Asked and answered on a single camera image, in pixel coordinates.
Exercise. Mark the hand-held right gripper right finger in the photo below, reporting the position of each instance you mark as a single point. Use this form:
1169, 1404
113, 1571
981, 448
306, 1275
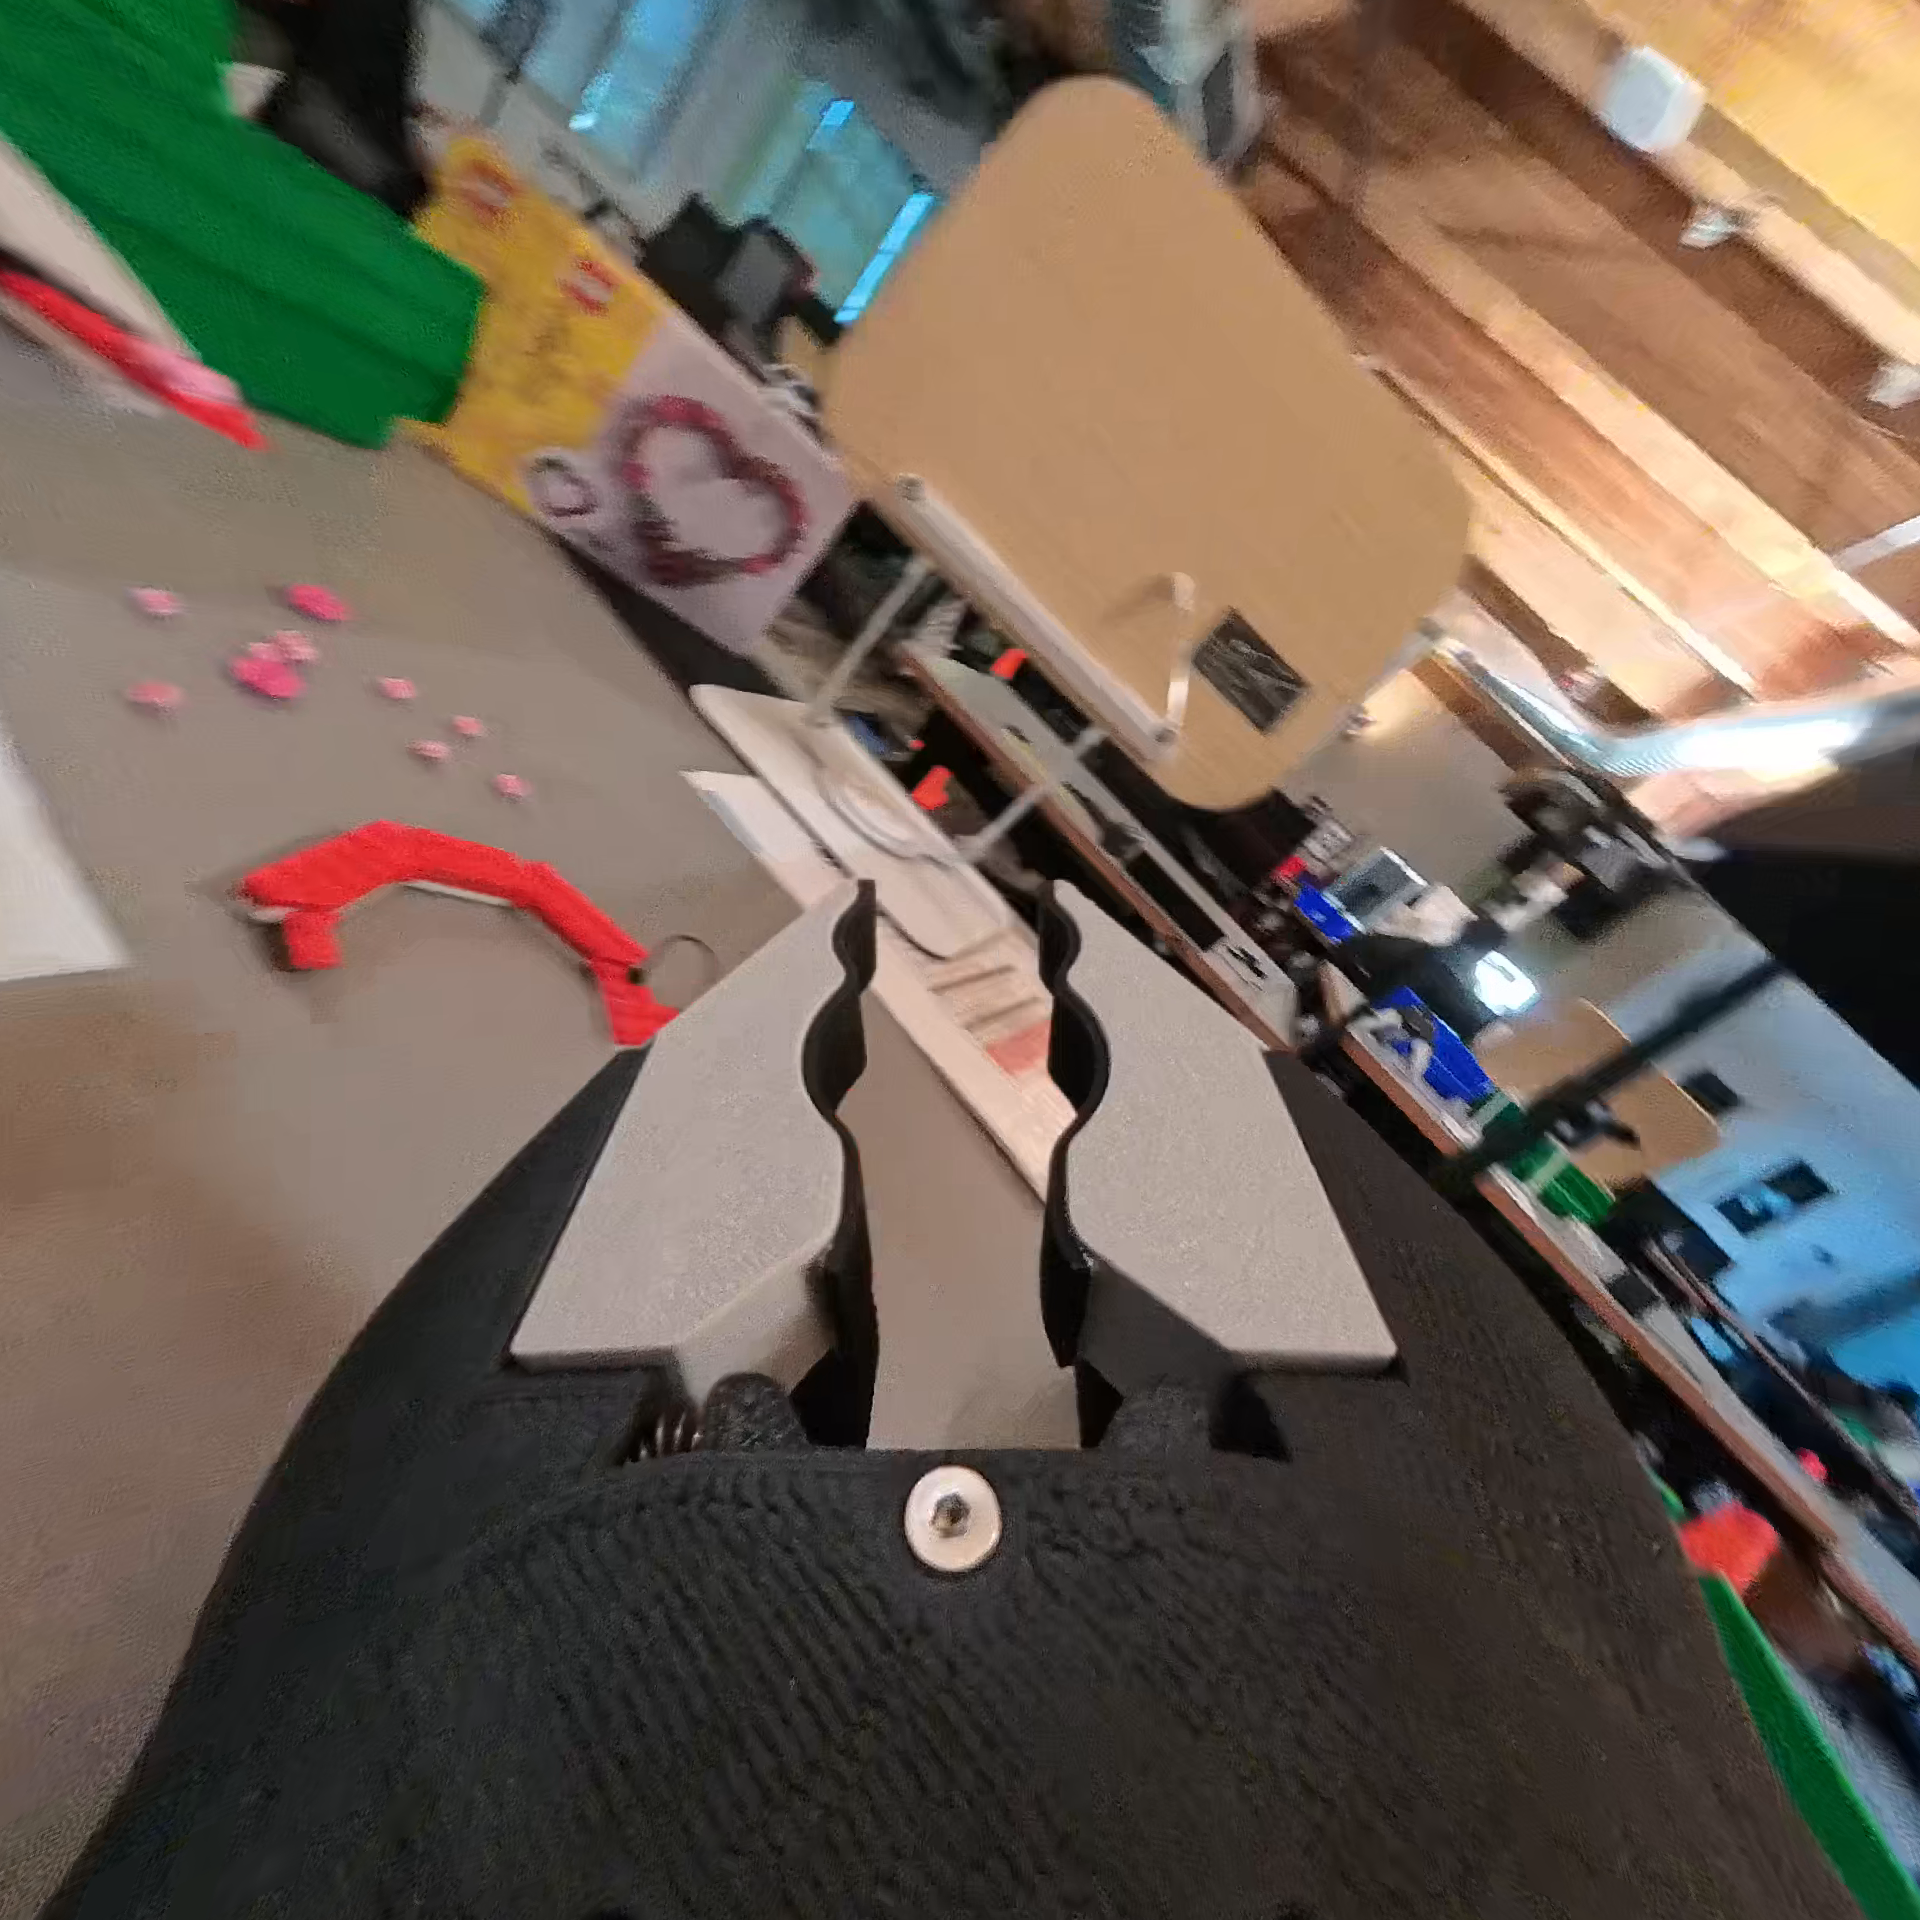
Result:
1213, 1202

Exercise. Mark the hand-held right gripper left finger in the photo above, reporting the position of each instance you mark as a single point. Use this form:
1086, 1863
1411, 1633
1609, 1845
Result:
703, 1202

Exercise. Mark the group of pink lego studs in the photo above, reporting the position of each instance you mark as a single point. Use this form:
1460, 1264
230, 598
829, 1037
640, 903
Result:
396, 690

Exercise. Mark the dark pink lego flower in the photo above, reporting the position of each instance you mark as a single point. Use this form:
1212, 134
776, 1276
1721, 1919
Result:
267, 675
318, 602

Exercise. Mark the lego set box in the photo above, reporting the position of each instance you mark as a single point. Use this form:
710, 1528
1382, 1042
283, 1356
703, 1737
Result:
523, 331

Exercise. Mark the small hanging wooden panel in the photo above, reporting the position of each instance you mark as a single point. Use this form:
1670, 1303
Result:
1665, 1125

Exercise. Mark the green baseplate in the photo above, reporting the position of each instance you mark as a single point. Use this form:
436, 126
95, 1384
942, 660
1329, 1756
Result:
253, 241

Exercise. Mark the red lego heart frame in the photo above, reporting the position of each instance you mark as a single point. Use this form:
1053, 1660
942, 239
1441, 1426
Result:
450, 870

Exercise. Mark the silver ventilation duct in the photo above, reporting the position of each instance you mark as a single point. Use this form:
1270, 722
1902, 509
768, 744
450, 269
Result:
1724, 744

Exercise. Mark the white wall device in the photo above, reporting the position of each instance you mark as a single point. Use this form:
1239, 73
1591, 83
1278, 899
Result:
1651, 98

